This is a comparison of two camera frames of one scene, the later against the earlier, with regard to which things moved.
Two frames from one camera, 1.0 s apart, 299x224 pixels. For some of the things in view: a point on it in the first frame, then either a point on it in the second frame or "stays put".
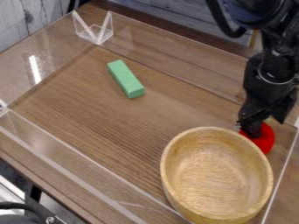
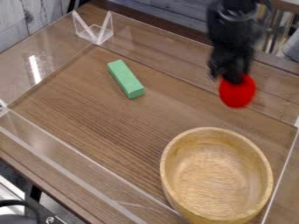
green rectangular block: [125, 79] stays put
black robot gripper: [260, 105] to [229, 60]
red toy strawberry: [265, 138] to [237, 94]
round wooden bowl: [216, 176] stays put
